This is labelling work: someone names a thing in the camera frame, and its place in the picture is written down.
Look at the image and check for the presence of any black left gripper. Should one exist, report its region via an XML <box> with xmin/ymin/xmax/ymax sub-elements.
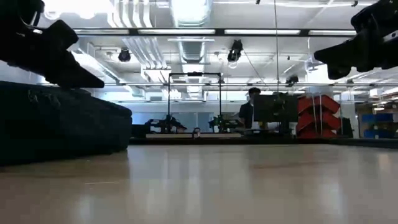
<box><xmin>0</xmin><ymin>19</ymin><xmax>106</xmax><ymax>90</ymax></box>

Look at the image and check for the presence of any dark navy backpack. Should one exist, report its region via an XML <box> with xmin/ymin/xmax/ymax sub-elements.
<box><xmin>0</xmin><ymin>80</ymin><xmax>134</xmax><ymax>166</ymax></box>

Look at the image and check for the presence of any black ceiling spotlight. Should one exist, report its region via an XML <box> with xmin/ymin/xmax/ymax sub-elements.
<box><xmin>118</xmin><ymin>47</ymin><xmax>132</xmax><ymax>63</ymax></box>
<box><xmin>285</xmin><ymin>74</ymin><xmax>300</xmax><ymax>86</ymax></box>
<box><xmin>226</xmin><ymin>39</ymin><xmax>244</xmax><ymax>63</ymax></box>

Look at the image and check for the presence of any red storage bin rack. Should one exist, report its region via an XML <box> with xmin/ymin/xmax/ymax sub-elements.
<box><xmin>295</xmin><ymin>95</ymin><xmax>342</xmax><ymax>139</ymax></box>

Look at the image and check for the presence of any blue storage bin shelf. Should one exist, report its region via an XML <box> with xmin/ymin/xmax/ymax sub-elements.
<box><xmin>356</xmin><ymin>101</ymin><xmax>398</xmax><ymax>139</ymax></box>

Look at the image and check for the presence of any black box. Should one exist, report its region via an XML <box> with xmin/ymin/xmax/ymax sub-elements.
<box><xmin>341</xmin><ymin>117</ymin><xmax>354</xmax><ymax>138</ymax></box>

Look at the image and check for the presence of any person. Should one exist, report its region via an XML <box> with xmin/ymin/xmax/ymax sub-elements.
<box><xmin>238</xmin><ymin>86</ymin><xmax>262</xmax><ymax>129</ymax></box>

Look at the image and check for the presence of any thin hanging cable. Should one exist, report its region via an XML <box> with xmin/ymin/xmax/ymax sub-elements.
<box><xmin>273</xmin><ymin>0</ymin><xmax>280</xmax><ymax>93</ymax></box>

